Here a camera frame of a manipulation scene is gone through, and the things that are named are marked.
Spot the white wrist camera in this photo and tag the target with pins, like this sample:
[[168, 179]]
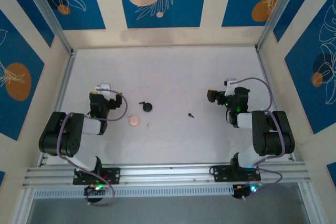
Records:
[[103, 86], [230, 83]]

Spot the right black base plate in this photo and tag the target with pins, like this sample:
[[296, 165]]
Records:
[[223, 173]]

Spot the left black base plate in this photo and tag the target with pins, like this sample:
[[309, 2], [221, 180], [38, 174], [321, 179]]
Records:
[[113, 175]]

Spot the aluminium frame post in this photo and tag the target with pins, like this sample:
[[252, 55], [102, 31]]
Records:
[[281, 11], [44, 11]]

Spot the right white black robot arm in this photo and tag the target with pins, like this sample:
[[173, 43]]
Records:
[[273, 132]]

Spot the pink round charging case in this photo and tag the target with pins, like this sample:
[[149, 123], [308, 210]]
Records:
[[134, 120]]

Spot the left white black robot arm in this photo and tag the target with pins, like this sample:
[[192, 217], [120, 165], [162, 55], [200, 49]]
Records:
[[60, 134]]

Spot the left controller board with LED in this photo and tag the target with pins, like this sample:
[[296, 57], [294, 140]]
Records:
[[95, 188]]

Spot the controller board with led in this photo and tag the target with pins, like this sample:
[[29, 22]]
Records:
[[95, 188], [246, 190]]

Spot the black round charging case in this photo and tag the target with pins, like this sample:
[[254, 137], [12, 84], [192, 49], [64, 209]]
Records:
[[147, 107]]

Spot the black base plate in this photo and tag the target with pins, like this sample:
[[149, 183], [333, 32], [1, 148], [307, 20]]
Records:
[[113, 175], [223, 173]]

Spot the right controller board with LED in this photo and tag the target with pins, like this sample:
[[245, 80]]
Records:
[[246, 190]]

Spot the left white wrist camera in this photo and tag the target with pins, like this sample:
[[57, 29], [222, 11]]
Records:
[[103, 86]]

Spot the aluminium side rail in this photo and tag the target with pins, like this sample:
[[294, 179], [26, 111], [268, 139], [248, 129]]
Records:
[[65, 85], [270, 90]]

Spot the aluminium cross rail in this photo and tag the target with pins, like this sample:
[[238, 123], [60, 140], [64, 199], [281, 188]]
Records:
[[168, 172]]

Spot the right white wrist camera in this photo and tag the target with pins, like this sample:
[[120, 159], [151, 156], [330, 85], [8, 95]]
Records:
[[230, 83]]

